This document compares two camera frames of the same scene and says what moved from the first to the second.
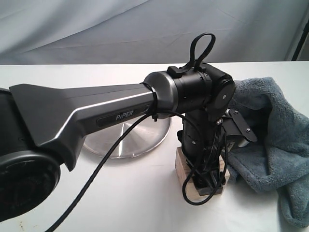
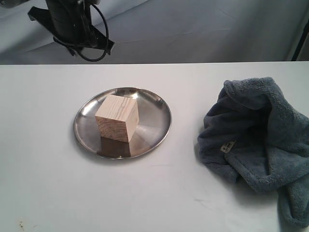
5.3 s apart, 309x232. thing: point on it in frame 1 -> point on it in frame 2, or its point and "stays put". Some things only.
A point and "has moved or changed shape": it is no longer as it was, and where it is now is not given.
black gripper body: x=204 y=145 -> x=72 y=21
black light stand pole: x=305 y=32 stays put
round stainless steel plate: x=146 y=135 stays put
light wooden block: x=184 y=172 has moved or changed shape
